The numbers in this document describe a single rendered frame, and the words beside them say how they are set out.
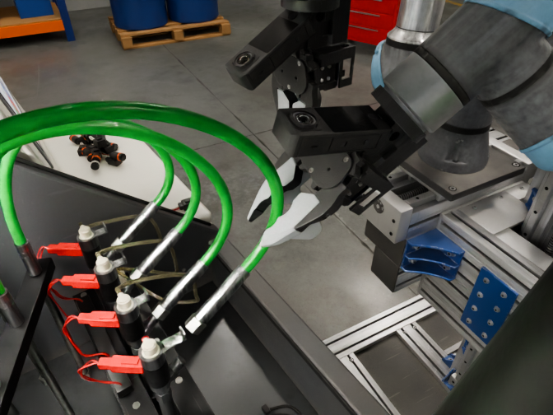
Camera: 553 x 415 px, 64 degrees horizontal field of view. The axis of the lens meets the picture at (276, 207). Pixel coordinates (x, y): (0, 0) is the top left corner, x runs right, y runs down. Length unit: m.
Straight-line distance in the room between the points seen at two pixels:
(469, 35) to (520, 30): 0.04
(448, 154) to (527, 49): 0.56
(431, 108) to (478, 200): 0.69
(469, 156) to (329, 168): 0.59
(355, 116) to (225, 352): 0.58
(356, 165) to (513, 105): 0.16
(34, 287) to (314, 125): 0.47
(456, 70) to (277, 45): 0.21
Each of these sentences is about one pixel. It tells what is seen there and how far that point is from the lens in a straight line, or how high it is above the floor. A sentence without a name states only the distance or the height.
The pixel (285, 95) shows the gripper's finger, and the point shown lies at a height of 1.31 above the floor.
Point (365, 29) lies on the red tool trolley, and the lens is 4.71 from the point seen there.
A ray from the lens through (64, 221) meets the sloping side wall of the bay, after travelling 0.78.
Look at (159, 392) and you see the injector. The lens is 0.59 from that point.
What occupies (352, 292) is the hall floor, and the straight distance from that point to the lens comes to 2.10.
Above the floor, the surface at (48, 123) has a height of 1.42.
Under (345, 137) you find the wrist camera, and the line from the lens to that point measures 0.42.
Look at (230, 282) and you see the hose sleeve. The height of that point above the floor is 1.18.
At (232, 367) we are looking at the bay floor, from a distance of 0.87.
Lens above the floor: 1.57
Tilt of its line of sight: 38 degrees down
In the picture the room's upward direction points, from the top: straight up
